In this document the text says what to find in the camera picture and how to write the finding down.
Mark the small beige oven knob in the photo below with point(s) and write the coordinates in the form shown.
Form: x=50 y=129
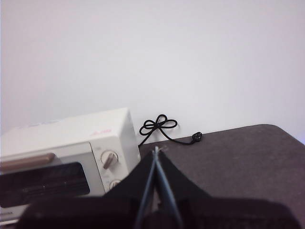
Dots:
x=114 y=184

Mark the cream white toaster oven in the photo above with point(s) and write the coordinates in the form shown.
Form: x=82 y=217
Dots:
x=71 y=133

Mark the large beige oven knob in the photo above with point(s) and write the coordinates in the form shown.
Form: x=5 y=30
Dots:
x=109 y=159

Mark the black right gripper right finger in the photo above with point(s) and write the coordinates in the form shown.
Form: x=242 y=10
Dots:
x=226 y=214

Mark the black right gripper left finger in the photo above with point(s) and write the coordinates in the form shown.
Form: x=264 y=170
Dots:
x=95 y=212

